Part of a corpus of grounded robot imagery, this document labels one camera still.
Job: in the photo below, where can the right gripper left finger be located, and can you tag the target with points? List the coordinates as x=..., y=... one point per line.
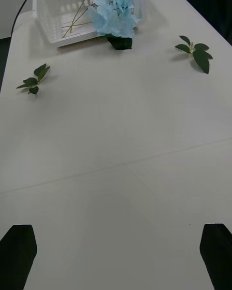
x=17, y=258

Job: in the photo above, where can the shallow white box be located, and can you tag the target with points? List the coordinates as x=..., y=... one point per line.
x=50, y=9

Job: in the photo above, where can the loose green leaf twig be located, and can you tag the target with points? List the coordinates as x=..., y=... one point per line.
x=201, y=59
x=41, y=70

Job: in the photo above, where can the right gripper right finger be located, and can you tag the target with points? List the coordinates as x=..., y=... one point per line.
x=217, y=258

